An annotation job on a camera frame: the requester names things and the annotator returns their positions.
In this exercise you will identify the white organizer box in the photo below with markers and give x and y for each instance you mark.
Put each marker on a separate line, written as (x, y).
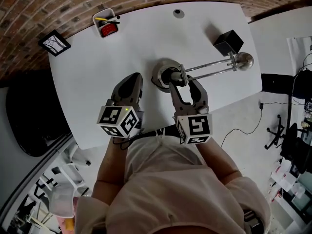
(97, 25)

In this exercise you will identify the white desk with drawers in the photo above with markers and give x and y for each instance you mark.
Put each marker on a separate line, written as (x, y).
(122, 57)

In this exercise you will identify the yellow pen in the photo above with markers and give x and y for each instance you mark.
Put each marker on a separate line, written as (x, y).
(100, 18)

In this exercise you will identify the black marker pen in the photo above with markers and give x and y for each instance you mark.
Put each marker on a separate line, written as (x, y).
(112, 22)

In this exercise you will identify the yellow cloth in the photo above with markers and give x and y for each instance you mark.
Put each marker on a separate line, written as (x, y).
(69, 224)

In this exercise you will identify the black office chair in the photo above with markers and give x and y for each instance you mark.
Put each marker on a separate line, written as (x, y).
(297, 145)

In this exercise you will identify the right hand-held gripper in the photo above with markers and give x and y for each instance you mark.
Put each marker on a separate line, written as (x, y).
(197, 127)

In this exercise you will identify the black picture frame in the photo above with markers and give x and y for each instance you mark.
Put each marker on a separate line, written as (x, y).
(54, 43)

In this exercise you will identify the person's left forearm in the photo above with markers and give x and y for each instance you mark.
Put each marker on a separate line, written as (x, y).
(109, 164)

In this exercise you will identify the black cube pen holder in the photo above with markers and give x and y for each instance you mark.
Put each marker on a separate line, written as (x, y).
(230, 39)

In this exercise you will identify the black round chair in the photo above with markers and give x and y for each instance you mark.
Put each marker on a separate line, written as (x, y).
(34, 121)

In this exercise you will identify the person's white shirt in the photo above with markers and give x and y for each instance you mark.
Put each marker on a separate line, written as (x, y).
(170, 191)

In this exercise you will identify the white office chair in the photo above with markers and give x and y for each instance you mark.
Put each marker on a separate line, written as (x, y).
(70, 169)

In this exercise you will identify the silver desk lamp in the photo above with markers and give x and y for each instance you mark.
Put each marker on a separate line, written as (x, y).
(245, 62)

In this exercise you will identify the person's right forearm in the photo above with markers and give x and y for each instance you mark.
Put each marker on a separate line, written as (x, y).
(215, 162)

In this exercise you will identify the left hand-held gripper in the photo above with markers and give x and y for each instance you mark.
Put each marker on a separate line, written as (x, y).
(112, 116)

